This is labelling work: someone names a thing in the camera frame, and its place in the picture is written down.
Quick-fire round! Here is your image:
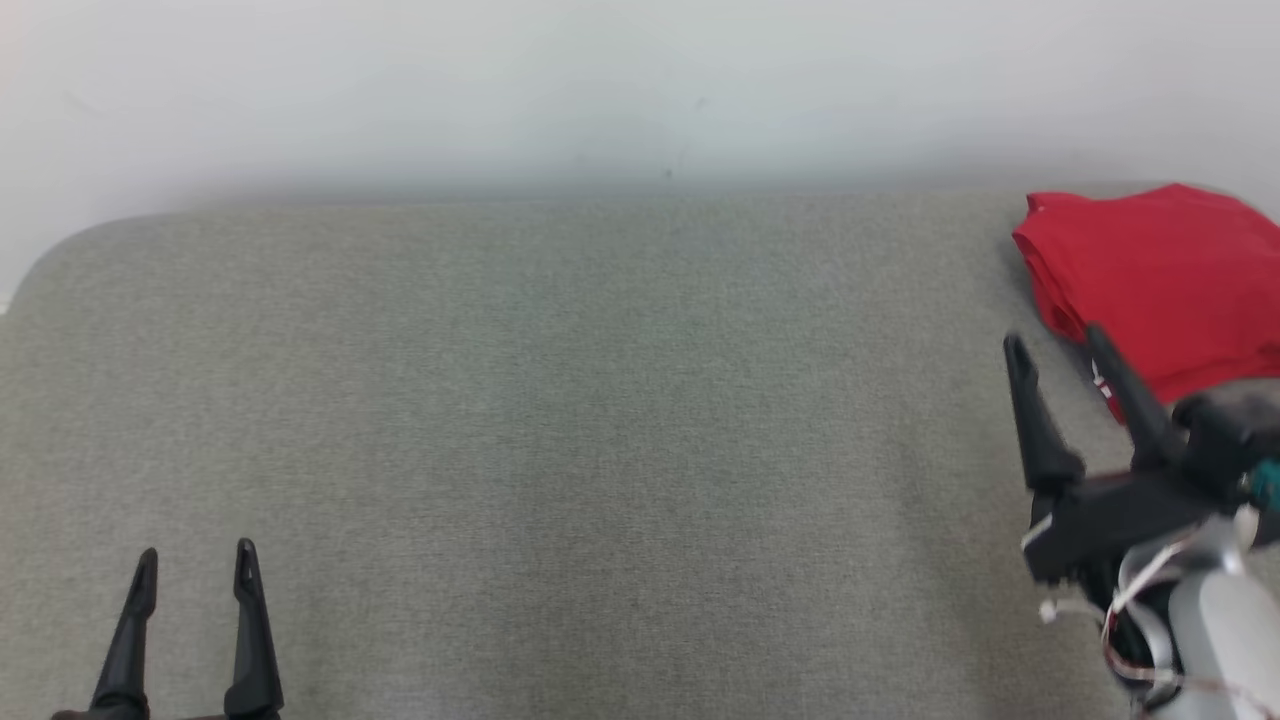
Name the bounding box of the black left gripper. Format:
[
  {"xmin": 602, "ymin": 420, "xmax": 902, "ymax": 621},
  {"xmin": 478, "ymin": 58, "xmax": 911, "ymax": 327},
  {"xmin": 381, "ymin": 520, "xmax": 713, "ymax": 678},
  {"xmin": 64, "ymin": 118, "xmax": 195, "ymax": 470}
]
[{"xmin": 50, "ymin": 538, "xmax": 286, "ymax": 720}]

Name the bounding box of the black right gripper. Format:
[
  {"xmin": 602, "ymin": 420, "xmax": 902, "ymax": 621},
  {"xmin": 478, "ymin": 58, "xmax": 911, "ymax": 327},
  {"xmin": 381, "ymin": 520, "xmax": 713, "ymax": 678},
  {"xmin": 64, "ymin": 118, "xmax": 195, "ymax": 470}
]
[{"xmin": 1003, "ymin": 325, "xmax": 1251, "ymax": 587}]

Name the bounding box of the red white basketball jersey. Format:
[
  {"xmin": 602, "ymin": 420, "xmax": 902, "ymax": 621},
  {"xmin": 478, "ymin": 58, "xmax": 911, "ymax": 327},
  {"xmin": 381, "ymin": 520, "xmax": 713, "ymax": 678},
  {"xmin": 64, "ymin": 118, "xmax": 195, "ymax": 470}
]
[{"xmin": 1012, "ymin": 183, "xmax": 1280, "ymax": 421}]

